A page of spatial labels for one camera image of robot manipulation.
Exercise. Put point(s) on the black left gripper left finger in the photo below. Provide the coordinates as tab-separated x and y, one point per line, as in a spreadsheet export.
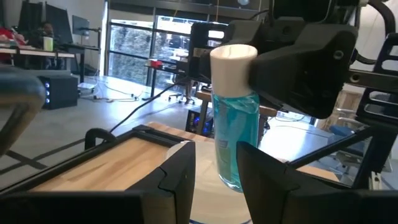
155	202

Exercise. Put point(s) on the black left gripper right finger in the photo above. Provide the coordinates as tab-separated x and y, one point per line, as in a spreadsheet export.
295	202

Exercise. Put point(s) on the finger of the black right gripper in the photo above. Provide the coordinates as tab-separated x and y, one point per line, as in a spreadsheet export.
200	56
304	71

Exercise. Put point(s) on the teal mouthwash bottle white cap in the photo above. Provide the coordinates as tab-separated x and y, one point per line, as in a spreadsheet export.
236	124

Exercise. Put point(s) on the black office chair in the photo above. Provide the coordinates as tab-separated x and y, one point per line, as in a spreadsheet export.
186	93

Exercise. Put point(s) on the red object on desk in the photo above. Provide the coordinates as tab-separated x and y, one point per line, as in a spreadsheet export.
156	63

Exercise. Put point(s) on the black desk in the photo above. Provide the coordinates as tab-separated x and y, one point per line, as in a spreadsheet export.
154	84

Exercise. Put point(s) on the black computer tower blue lights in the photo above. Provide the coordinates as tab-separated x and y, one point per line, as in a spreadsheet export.
196	121
62	93

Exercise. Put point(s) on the large glass window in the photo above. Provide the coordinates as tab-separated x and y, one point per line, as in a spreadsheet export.
130	46

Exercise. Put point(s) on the white floor device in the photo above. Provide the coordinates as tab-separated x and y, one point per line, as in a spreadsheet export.
85	86

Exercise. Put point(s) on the black computer monitor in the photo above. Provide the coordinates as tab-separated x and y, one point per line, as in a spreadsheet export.
31	15
57	21
81	25

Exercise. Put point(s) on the pale green cup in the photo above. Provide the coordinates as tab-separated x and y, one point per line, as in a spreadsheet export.
48	43

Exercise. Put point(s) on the person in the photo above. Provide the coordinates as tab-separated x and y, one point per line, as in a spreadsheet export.
9	34
46	31

